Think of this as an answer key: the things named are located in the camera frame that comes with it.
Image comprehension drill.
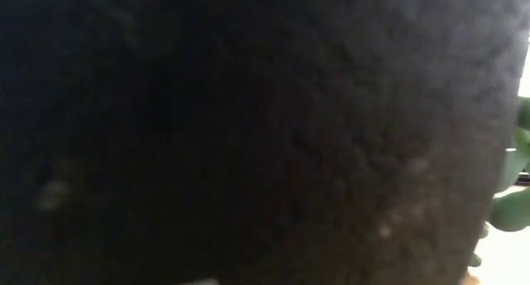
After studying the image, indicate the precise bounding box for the large dark round pot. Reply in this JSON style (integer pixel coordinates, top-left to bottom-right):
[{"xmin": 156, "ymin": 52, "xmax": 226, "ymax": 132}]
[{"xmin": 0, "ymin": 0, "xmax": 530, "ymax": 285}]

